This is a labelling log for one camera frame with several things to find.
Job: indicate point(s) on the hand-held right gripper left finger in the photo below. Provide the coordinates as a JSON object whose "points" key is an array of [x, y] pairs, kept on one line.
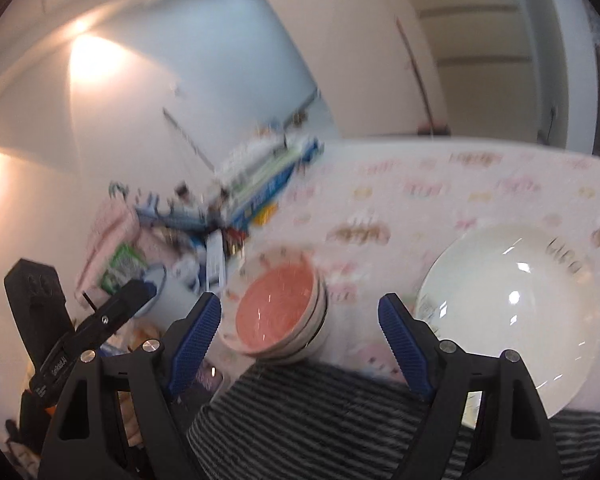
{"points": [[195, 340]]}

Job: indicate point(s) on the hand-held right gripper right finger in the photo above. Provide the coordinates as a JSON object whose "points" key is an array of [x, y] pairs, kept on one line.
{"points": [[405, 345]]}

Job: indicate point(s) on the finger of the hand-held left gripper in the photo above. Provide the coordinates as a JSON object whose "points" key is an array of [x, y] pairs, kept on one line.
{"points": [[120, 310]]}

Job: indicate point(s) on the pink strawberry bowl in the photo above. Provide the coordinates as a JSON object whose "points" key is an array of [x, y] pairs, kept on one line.
{"points": [[275, 305]]}

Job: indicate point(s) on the white plate with gold print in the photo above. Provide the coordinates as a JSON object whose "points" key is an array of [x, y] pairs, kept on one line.
{"points": [[505, 310]]}

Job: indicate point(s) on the green packet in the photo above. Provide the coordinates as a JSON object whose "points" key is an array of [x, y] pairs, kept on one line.
{"points": [[125, 267]]}

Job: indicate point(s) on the white enamel mug blue rim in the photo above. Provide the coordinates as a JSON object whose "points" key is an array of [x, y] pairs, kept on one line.
{"points": [[172, 300]]}

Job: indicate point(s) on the white remote control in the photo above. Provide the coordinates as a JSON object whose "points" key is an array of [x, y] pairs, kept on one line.
{"points": [[215, 265]]}

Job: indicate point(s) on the pink bag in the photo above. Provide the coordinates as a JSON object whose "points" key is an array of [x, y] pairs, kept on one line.
{"points": [[110, 230]]}

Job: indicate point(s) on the blue film strip bag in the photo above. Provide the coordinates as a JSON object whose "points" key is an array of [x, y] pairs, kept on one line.
{"points": [[170, 217]]}

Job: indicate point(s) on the striped clothing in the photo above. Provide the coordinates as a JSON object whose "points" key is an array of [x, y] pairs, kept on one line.
{"points": [[305, 410]]}

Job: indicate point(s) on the pink printed tablecloth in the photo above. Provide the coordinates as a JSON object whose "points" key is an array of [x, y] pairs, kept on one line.
{"points": [[430, 185]]}

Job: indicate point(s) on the metal stick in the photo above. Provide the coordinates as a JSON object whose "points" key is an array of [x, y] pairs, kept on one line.
{"points": [[187, 137]]}

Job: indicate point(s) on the beige refrigerator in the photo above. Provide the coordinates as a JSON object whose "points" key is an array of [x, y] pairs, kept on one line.
{"points": [[480, 35]]}

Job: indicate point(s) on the wall outlet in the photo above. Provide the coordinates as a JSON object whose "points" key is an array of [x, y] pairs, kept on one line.
{"points": [[553, 111]]}

